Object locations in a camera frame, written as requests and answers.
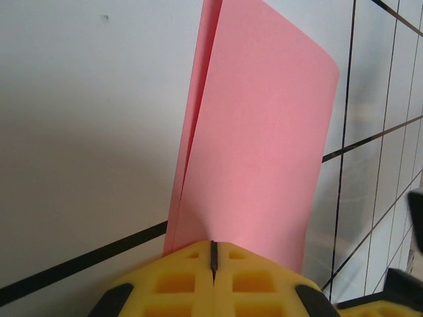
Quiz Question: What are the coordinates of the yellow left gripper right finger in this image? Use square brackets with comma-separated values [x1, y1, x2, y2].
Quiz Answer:
[213, 241, 334, 317]

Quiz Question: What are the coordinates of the pink square paper sheet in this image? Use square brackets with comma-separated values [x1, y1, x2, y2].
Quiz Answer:
[162, 0, 341, 275]

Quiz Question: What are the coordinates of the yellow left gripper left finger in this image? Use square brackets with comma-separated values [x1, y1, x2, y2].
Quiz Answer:
[94, 240, 215, 317]

